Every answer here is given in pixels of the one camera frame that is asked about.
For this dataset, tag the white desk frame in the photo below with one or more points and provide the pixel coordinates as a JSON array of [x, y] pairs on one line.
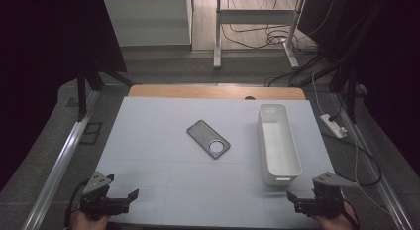
[[256, 17]]

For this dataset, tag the white plastic storage box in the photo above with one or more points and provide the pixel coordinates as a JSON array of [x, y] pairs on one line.
[[280, 147]]

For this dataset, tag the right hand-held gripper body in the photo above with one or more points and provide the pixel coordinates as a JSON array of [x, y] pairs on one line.
[[325, 202]]

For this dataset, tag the grey phone case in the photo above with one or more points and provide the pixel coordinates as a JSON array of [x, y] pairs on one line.
[[201, 132]]

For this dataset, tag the person's right hand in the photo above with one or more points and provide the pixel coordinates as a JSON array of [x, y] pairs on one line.
[[333, 224]]

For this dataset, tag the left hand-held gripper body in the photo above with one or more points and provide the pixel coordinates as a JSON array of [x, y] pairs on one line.
[[99, 203]]

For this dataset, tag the white power strip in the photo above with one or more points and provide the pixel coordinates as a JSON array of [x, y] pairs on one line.
[[333, 126]]

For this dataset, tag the dark curtain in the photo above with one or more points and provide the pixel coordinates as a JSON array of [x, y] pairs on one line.
[[389, 58], [39, 58]]

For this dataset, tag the white cabinet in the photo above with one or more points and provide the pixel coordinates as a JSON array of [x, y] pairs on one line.
[[148, 22]]

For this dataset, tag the metal floor rail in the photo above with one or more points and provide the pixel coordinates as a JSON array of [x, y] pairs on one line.
[[376, 177], [59, 170]]

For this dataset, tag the black stand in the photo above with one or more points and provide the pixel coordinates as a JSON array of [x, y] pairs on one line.
[[351, 94], [82, 97]]

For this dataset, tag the person's left hand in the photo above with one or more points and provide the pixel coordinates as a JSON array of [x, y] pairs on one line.
[[87, 224]]

